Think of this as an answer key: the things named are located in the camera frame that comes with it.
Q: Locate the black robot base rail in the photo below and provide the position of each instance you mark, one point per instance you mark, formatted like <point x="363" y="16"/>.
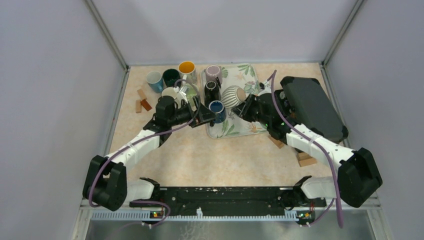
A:
<point x="234" y="201"/>

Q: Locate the light wooden block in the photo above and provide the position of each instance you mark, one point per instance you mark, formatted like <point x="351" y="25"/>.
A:
<point x="279" y="144"/>

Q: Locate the white ribbed mug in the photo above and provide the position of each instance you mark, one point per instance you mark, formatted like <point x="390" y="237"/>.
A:
<point x="171" y="92"/>

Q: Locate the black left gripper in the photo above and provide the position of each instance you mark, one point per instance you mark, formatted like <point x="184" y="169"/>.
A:
<point x="205" y="115"/>

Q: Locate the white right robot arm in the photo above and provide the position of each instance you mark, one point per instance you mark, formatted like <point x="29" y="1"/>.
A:
<point x="355" y="175"/>

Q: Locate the light blue dotted mug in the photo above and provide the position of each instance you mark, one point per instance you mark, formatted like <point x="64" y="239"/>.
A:
<point x="155" y="81"/>

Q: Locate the black octagonal mug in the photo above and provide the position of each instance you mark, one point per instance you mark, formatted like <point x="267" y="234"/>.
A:
<point x="211" y="92"/>

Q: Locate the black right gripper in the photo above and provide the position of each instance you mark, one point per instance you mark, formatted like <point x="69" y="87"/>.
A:
<point x="242" y="110"/>

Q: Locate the grey striped mug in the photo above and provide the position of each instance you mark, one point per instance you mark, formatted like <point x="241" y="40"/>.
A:
<point x="233" y="96"/>

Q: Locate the stacked wooden blocks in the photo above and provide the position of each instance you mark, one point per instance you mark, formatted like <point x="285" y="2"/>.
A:
<point x="305" y="160"/>

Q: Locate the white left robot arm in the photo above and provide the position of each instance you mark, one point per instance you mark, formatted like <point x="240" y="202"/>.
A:
<point x="106" y="180"/>

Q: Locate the reddish brown wooden block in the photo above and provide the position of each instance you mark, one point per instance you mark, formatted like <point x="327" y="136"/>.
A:
<point x="145" y="104"/>

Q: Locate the tan wooden block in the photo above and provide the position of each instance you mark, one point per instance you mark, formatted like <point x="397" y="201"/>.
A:
<point x="141" y="94"/>

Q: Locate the navy blue mug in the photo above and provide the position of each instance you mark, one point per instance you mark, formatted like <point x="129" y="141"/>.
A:
<point x="218" y="108"/>

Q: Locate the floral white serving tray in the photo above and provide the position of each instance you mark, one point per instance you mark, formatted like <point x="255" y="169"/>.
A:
<point x="244" y="76"/>

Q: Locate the lilac mug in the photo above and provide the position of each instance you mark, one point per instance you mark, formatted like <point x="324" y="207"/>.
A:
<point x="214" y="73"/>

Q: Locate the black poker chip case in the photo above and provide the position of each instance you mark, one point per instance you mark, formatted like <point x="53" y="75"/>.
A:
<point x="307" y="103"/>

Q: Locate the dark green mug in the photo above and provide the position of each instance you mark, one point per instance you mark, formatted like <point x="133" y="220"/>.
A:
<point x="170" y="76"/>

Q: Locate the light green mug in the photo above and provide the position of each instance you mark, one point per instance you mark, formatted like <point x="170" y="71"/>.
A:
<point x="188" y="92"/>

